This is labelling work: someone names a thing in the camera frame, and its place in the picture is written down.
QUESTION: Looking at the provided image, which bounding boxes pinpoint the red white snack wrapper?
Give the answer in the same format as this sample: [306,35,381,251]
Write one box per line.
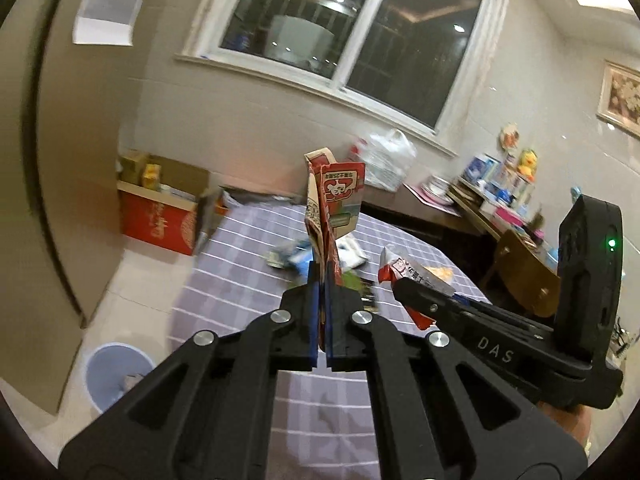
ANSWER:
[376,245,456,332]

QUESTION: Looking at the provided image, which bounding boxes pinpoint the blue white wrapper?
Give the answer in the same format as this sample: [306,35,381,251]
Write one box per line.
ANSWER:
[265,240,314,278]

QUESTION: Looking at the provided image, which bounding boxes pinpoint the red white milk carton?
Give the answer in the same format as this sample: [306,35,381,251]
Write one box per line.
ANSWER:
[305,148,366,360]

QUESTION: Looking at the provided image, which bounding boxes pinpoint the light blue trash bin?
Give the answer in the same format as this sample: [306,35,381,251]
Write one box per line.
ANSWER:
[84,342,155,414]

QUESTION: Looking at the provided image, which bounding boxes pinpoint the person's right hand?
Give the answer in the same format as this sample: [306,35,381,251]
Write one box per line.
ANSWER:
[537,402,592,448]

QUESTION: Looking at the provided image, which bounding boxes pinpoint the dark wooden side cabinet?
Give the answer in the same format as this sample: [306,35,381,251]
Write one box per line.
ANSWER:
[361,186,497,281]

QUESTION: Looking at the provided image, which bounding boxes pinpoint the wooden chair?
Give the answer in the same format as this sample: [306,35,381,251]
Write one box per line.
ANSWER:
[480,230,561,318]

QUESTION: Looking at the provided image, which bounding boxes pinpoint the purple checked tablecloth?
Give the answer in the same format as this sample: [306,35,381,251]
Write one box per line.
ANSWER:
[167,201,490,480]

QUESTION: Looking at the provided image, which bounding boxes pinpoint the stacked white bowls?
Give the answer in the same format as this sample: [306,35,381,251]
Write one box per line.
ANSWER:
[421,174,450,202]

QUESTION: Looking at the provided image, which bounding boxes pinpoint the white plastic bag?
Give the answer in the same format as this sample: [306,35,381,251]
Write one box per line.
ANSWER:
[349,129,416,193]

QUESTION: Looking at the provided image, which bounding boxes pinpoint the yellow duck toy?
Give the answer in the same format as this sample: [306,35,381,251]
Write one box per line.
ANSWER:
[516,150,538,182]

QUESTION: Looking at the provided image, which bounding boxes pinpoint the red cardboard gift box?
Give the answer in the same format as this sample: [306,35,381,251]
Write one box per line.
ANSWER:
[117,150,221,256]

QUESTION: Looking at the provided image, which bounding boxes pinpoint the framed flower picture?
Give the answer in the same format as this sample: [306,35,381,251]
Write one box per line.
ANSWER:
[597,61,640,138]

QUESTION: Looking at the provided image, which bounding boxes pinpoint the gold double-door refrigerator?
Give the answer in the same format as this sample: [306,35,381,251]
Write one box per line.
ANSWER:
[1,0,137,414]

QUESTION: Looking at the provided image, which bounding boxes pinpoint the paper calendar on fridge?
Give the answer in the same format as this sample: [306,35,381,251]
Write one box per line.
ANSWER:
[72,0,143,47]

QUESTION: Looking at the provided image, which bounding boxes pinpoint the white frame window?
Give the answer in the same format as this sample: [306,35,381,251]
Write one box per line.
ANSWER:
[182,0,509,154]

